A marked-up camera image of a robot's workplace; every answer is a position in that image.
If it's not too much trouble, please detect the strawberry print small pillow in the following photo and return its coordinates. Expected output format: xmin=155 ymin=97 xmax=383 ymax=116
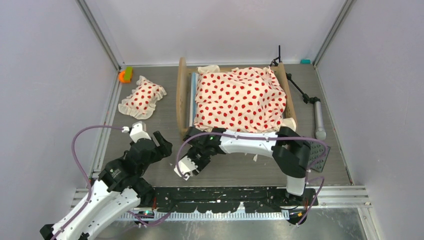
xmin=118 ymin=75 xmax=167 ymax=120

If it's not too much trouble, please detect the strawberry print ruffled blanket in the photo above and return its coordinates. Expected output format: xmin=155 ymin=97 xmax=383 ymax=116
xmin=193 ymin=67 xmax=295 ymax=134

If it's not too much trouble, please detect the blue striped mattress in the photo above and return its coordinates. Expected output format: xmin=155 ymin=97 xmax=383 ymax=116
xmin=189 ymin=72 xmax=199 ymax=127

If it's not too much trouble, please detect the wooden pet bed frame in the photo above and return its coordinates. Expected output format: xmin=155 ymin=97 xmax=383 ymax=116
xmin=176 ymin=57 xmax=299 ymax=138

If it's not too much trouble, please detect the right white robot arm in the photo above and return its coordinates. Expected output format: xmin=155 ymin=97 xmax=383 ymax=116
xmin=174 ymin=126 xmax=311 ymax=205

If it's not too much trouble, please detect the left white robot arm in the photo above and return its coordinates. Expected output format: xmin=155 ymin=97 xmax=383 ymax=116
xmin=40 ymin=121 xmax=173 ymax=240

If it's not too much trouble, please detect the orange green toy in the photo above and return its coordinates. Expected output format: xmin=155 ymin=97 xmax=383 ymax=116
xmin=118 ymin=66 xmax=134 ymax=84

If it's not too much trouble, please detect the black perforated pad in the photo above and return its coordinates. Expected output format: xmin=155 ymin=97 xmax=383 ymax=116
xmin=308 ymin=141 xmax=331 ymax=173

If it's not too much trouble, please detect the black tripod stand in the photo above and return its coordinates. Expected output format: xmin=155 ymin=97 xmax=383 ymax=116
xmin=268 ymin=45 xmax=328 ymax=142

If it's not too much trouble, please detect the teal small block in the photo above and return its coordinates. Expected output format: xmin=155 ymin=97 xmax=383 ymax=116
xmin=300 ymin=59 xmax=314 ymax=65

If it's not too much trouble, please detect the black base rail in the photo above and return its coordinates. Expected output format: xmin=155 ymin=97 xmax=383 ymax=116
xmin=69 ymin=185 xmax=372 ymax=223

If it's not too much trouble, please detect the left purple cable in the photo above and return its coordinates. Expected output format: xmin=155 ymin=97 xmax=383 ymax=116
xmin=71 ymin=124 xmax=134 ymax=240

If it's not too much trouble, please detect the purple cable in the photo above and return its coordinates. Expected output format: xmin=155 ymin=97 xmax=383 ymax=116
xmin=178 ymin=135 xmax=330 ymax=216
xmin=71 ymin=124 xmax=134 ymax=240

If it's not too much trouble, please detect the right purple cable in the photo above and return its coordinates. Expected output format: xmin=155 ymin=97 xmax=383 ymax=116
xmin=178 ymin=135 xmax=330 ymax=216

